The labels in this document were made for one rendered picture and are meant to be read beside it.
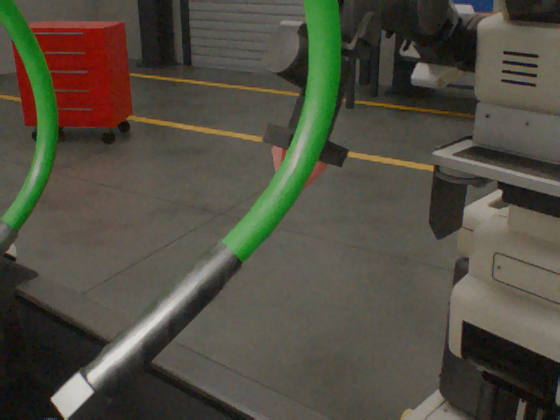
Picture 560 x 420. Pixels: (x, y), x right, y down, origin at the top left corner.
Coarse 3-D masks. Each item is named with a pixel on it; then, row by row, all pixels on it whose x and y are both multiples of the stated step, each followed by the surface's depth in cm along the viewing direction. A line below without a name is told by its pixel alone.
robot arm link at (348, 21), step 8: (344, 0) 74; (352, 0) 73; (360, 0) 74; (368, 0) 75; (376, 0) 76; (344, 8) 74; (352, 8) 73; (360, 8) 74; (368, 8) 75; (376, 8) 76; (344, 16) 74; (352, 16) 74; (360, 16) 75; (344, 24) 75; (352, 24) 74; (344, 32) 75; (352, 32) 74; (344, 40) 76; (352, 40) 75
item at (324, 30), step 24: (312, 0) 24; (336, 0) 24; (312, 24) 24; (336, 24) 24; (312, 48) 25; (336, 48) 25; (312, 72) 25; (336, 72) 25; (312, 96) 26; (336, 96) 26; (312, 120) 26; (312, 144) 26; (288, 168) 26; (312, 168) 26; (264, 192) 26; (288, 192) 26; (264, 216) 26; (240, 240) 26; (264, 240) 26
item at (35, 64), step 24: (0, 0) 36; (24, 24) 37; (24, 48) 38; (48, 72) 40; (48, 96) 40; (48, 120) 41; (48, 144) 41; (48, 168) 41; (24, 192) 41; (24, 216) 41; (0, 240) 39
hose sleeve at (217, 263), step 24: (192, 264) 26; (216, 264) 25; (240, 264) 26; (168, 288) 26; (192, 288) 25; (216, 288) 26; (144, 312) 25; (168, 312) 25; (192, 312) 25; (120, 336) 25; (144, 336) 25; (168, 336) 25; (96, 360) 25; (120, 360) 25; (144, 360) 25; (96, 384) 24; (120, 384) 25
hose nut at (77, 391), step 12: (84, 372) 25; (72, 384) 24; (84, 384) 24; (60, 396) 24; (72, 396) 24; (84, 396) 24; (96, 396) 24; (60, 408) 24; (72, 408) 24; (84, 408) 24; (96, 408) 24
